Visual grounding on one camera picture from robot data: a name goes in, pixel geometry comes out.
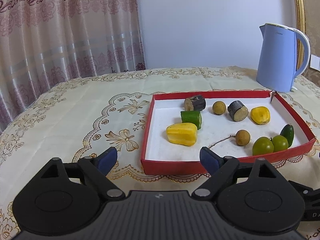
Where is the longan fruit with stem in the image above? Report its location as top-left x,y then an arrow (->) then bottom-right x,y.
208,129 -> 251,148

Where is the green tomato outside tray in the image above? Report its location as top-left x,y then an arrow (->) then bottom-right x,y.
252,137 -> 274,156

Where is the large yellow fruit piece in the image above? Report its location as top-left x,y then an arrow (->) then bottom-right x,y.
166,122 -> 197,146

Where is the dark sugarcane piece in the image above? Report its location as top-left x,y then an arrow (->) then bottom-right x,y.
184,95 -> 206,111
227,100 -> 248,122

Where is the cut green cucumber piece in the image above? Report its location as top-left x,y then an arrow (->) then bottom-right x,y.
181,111 -> 202,130

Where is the green tomato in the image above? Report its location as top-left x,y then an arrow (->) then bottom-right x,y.
271,135 -> 289,152

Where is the brown longan fruit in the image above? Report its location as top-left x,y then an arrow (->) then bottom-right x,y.
212,101 -> 226,115

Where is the red shallow box tray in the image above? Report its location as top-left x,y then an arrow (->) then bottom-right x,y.
141,90 -> 316,175

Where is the cream embroidered tablecloth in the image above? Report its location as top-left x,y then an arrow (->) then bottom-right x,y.
0,65 -> 320,240

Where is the dark green cucumber end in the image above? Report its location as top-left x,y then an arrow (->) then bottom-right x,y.
280,124 -> 295,147

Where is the blue electric kettle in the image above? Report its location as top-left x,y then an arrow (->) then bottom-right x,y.
256,23 -> 311,93

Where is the pink patterned curtain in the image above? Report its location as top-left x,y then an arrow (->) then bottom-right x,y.
1,0 -> 145,129

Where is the white wall switch panel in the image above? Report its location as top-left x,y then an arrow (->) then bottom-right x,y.
310,54 -> 320,71

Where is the gold wall frame moulding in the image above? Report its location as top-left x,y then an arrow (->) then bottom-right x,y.
294,0 -> 306,70

